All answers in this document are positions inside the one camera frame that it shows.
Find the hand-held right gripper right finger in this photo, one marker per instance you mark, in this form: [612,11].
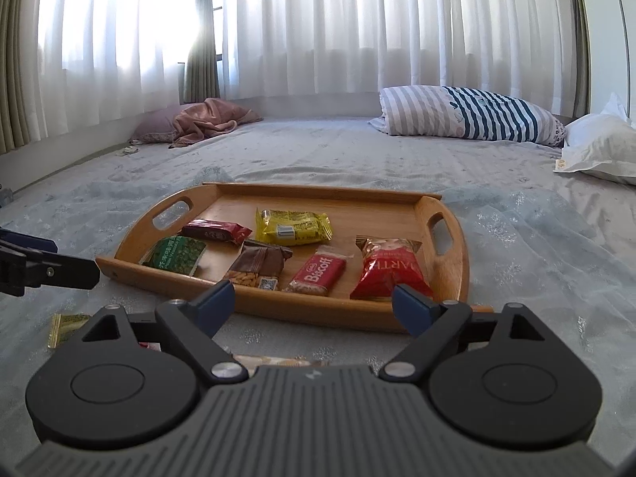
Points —
[412,309]

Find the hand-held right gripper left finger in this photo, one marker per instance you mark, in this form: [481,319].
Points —
[218,304]

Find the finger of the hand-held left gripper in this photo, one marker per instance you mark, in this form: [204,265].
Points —
[59,272]
[25,241]

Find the red nut packet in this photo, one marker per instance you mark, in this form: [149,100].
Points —
[387,268]

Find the brown almond packet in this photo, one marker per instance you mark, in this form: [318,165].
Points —
[258,263]

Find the gold foil snack packet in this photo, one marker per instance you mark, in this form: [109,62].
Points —
[64,329]

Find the green pea snack packet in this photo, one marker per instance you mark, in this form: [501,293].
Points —
[174,256]

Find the dark red wafer packet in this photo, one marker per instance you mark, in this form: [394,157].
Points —
[216,231]

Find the clear packet with white pastry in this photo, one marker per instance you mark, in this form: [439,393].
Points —
[268,360]

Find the wooden tray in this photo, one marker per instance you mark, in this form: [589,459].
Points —
[238,208]

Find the red biscuit packet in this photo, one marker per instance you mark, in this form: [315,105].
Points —
[315,273]

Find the yellow snack packet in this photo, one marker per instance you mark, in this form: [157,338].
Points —
[293,226]

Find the bed with grey sheet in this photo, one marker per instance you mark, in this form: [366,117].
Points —
[348,149]

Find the mauve pillow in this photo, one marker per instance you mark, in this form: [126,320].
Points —
[154,124]

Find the grey-green curtain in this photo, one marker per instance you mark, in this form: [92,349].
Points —
[579,35]
[15,59]
[201,25]

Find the pink crumpled cloth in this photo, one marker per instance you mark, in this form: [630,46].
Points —
[208,119]

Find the striped pillow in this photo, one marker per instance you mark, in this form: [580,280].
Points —
[462,114]

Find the white sheer curtain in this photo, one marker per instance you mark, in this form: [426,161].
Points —
[397,25]
[109,35]

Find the white pillow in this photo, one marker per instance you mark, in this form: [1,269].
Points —
[601,149]

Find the white wardrobe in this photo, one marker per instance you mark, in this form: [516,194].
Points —
[608,35]

